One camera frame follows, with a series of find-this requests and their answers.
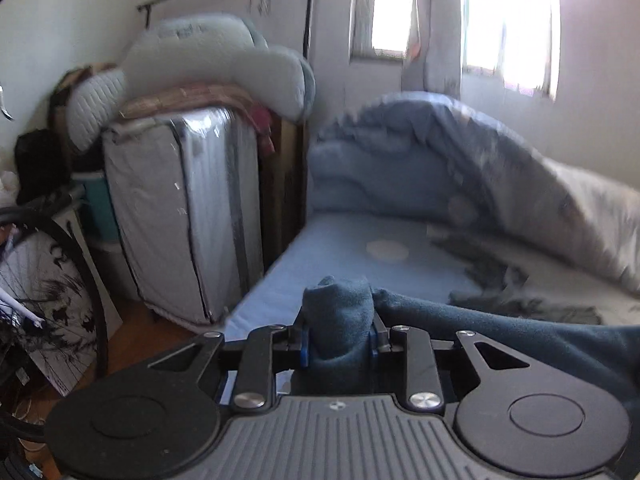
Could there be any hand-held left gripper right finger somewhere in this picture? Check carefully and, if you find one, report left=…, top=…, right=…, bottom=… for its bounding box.
left=369, top=310, right=531, bottom=413

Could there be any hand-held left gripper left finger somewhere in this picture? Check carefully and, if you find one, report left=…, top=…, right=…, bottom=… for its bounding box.
left=147, top=307, right=312, bottom=411

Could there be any teal long-sleeve shirt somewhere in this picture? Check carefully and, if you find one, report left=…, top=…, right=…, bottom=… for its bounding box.
left=292, top=275, right=640, bottom=411

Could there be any black clothes rack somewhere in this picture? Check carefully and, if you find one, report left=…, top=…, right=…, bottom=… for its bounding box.
left=137, top=0, right=336, bottom=61

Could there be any grey garment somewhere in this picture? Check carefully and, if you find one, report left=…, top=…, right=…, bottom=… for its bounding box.
left=430, top=235, right=603, bottom=326

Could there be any cardboard box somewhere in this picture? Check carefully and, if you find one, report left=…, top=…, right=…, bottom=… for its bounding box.
left=260, top=115, right=308, bottom=271

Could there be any blue pillow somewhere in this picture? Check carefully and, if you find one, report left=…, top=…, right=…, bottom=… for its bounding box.
left=307, top=140, right=461, bottom=222

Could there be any white storage case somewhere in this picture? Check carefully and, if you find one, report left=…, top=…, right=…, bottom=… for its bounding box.
left=102, top=105, right=266, bottom=326

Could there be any bicycle wheel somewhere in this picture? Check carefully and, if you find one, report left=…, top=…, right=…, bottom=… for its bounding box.
left=0, top=205, right=111, bottom=441

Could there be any teal bin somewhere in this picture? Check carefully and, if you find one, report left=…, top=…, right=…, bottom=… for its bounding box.
left=75, top=170, right=121, bottom=241

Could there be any grey printed duvet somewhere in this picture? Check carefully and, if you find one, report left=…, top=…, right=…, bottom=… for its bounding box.
left=310, top=91, right=640, bottom=297

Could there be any white printed panel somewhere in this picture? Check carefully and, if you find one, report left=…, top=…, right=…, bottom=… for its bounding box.
left=0, top=210, right=96, bottom=397

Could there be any pink blanket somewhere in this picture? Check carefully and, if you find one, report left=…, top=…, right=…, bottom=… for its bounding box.
left=117, top=82, right=278, bottom=156

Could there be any white teal plush pillow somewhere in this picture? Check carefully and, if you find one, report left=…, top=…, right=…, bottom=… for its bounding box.
left=65, top=16, right=317, bottom=153

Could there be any black bag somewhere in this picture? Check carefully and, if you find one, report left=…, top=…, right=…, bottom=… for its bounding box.
left=14, top=129, right=68, bottom=206

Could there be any pale curtain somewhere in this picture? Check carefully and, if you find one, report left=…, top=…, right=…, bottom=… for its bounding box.
left=400, top=0, right=463, bottom=98

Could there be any narrow window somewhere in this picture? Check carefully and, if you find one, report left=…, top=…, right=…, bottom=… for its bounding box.
left=350, top=0, right=421, bottom=61

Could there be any wide window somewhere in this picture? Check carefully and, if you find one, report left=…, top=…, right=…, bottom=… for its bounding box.
left=462, top=0, right=561, bottom=103

